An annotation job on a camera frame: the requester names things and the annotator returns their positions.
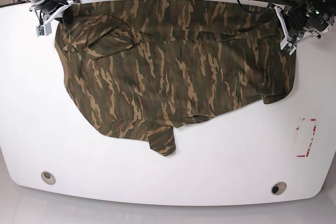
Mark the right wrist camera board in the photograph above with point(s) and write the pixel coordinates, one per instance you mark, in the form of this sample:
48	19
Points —
43	30

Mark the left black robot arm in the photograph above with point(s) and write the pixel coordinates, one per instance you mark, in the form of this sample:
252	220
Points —
304	20

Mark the left table cable grommet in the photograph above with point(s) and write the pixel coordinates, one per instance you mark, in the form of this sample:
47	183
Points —
48	178

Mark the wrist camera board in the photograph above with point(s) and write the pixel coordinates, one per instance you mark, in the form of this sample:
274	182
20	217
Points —
43	30
287	47

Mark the red tape rectangle marking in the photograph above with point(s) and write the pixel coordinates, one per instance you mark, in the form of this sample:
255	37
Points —
305	132

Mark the table cable grommet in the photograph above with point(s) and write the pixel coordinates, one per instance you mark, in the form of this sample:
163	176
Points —
48	178
278	188

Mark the right table cable grommet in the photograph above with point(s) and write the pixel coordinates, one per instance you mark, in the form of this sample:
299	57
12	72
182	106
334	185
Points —
278	188

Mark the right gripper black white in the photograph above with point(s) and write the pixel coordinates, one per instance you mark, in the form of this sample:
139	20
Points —
65	16

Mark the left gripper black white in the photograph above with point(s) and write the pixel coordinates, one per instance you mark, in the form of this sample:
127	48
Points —
294	30

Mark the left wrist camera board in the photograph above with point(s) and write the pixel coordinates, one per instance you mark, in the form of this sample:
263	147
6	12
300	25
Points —
287	47

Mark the camouflage t-shirt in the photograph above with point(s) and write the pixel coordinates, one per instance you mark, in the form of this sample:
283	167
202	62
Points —
138	69

